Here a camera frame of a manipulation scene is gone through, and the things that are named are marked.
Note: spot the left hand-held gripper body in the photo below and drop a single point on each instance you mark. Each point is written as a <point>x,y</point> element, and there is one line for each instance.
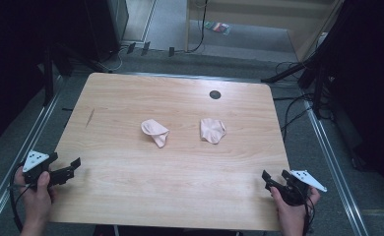
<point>33,161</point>

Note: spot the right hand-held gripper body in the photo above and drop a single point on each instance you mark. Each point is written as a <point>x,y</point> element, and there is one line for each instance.
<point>307,180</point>

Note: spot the pink sock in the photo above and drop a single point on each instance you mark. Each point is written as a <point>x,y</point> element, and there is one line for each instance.
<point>212,130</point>
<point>154,131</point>

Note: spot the person's right hand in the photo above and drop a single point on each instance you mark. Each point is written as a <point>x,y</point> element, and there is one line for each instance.
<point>292,213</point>

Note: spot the person's left hand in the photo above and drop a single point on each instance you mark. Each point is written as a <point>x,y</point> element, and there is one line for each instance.
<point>37,200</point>

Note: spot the black metal stand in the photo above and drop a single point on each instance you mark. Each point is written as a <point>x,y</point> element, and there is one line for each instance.
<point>316,82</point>
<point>49,75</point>

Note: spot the black curtain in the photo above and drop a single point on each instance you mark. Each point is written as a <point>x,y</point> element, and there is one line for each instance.
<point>373,85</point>
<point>12,65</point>

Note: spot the black round table grommet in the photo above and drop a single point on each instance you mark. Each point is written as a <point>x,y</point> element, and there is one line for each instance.
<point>215,94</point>

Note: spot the black plug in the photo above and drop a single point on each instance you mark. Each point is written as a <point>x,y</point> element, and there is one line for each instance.
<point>171,51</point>
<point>145,47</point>
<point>131,47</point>

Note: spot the dark cabinet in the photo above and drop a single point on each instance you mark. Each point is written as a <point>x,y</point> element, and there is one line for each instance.
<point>106,28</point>

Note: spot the colourful packet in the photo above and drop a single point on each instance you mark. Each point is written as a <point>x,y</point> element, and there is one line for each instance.
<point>217,27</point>

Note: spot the metal floor rail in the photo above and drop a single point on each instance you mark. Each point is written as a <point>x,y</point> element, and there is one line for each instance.
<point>14,154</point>
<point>334,164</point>

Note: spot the beige wooden frame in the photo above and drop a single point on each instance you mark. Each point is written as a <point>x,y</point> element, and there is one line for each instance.
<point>188,26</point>

